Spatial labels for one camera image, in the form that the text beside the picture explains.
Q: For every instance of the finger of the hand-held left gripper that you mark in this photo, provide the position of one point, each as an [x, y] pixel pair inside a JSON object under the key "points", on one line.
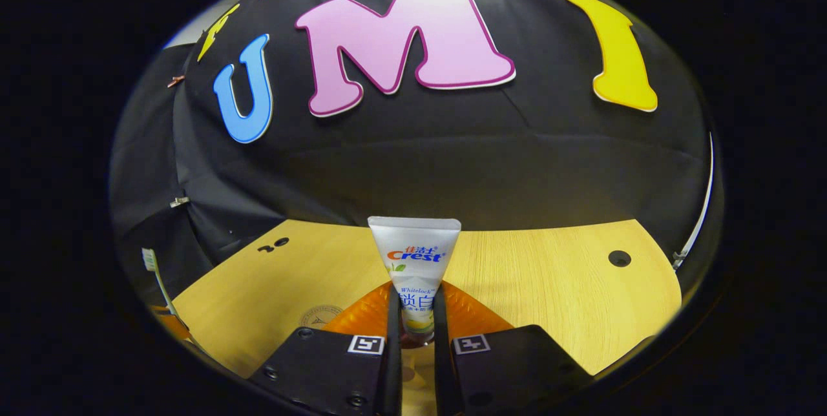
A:
{"points": [[171, 322]]}

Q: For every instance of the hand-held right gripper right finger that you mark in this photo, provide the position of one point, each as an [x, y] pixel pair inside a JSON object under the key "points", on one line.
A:
{"points": [[510, 371]]}

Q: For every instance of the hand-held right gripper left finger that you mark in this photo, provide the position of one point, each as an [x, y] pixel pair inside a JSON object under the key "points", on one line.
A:
{"points": [[336, 371]]}

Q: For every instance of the round cork coaster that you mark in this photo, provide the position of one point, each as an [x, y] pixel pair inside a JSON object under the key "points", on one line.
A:
{"points": [[320, 316]]}

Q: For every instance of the pale green toothbrush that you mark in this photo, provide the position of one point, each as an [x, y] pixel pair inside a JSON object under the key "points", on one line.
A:
{"points": [[150, 261]]}

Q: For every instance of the white toothpaste tube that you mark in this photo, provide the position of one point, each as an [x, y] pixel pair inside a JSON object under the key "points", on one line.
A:
{"points": [[415, 254]]}

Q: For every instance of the wooden desktop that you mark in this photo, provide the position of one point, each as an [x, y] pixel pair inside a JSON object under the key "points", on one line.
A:
{"points": [[549, 287]]}

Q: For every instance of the small silver clip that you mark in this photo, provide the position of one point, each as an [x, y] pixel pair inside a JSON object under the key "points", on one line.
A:
{"points": [[179, 201]]}

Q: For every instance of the black backdrop cloth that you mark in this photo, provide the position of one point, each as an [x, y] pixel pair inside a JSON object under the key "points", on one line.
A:
{"points": [[549, 157]]}

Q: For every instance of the small copper clip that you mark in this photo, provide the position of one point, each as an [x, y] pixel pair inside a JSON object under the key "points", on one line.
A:
{"points": [[175, 81]]}

